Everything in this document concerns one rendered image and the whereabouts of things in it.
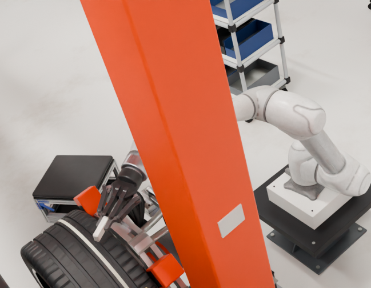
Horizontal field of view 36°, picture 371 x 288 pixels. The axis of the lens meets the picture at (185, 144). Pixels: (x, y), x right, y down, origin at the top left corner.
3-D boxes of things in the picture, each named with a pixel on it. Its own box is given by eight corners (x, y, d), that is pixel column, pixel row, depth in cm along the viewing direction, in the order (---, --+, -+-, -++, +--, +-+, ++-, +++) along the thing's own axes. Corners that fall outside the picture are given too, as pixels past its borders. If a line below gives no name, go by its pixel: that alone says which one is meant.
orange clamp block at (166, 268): (144, 270, 171) (151, 268, 163) (164, 254, 174) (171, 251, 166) (159, 289, 171) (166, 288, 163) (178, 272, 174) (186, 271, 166)
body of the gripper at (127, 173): (146, 185, 175) (133, 209, 170) (122, 177, 178) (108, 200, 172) (143, 171, 169) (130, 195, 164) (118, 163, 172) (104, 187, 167)
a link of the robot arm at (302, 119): (337, 159, 266) (381, 176, 253) (321, 189, 264) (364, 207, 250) (276, 78, 207) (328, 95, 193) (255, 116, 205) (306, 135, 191)
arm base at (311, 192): (296, 162, 288) (295, 154, 284) (335, 177, 274) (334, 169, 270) (275, 184, 279) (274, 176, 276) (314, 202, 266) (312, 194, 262)
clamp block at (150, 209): (143, 212, 214) (139, 202, 211) (161, 198, 218) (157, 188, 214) (151, 218, 211) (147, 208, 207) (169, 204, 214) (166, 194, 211)
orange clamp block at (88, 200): (87, 219, 196) (72, 198, 195) (105, 206, 199) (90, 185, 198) (92, 220, 190) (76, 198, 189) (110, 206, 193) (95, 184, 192)
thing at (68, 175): (131, 194, 358) (115, 154, 337) (111, 238, 333) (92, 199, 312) (73, 191, 373) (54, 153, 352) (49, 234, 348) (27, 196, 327)
